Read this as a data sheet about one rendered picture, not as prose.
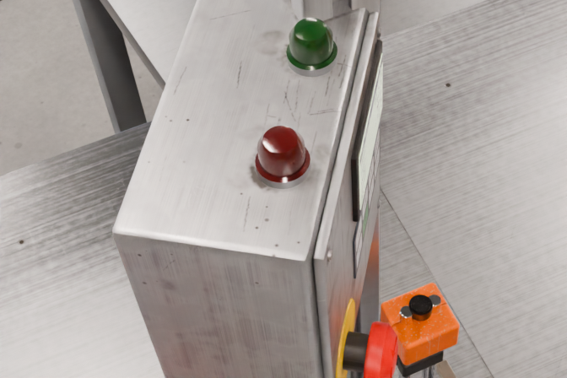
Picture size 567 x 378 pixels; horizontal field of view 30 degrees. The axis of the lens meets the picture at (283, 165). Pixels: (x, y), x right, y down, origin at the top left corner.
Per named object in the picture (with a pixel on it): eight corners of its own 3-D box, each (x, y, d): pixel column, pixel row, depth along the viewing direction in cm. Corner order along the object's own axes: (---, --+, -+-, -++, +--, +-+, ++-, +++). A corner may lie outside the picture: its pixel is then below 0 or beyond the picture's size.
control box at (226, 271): (171, 406, 64) (106, 233, 48) (238, 180, 73) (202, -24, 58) (337, 435, 62) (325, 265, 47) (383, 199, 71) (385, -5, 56)
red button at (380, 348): (337, 364, 58) (391, 374, 57) (349, 305, 60) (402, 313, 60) (339, 394, 61) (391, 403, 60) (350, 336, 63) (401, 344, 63)
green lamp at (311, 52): (282, 73, 53) (278, 42, 52) (292, 36, 55) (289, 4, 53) (332, 79, 53) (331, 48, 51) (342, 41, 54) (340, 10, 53)
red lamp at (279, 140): (250, 185, 49) (245, 155, 48) (262, 142, 51) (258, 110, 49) (305, 192, 49) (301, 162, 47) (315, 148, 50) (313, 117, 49)
